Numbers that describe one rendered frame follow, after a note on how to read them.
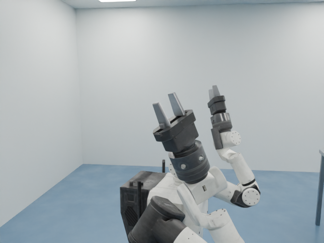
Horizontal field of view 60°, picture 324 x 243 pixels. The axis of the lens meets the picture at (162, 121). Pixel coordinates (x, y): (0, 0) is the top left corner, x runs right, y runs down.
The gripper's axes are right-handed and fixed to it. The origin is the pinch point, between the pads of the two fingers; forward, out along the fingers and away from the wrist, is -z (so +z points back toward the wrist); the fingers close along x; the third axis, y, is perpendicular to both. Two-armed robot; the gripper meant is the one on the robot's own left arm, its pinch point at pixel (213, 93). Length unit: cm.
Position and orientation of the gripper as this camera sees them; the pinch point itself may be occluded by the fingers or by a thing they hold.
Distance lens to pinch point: 135.4
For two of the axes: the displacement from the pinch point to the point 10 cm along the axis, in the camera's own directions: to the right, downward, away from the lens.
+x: 1.5, -2.4, -9.6
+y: -9.7, 1.6, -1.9
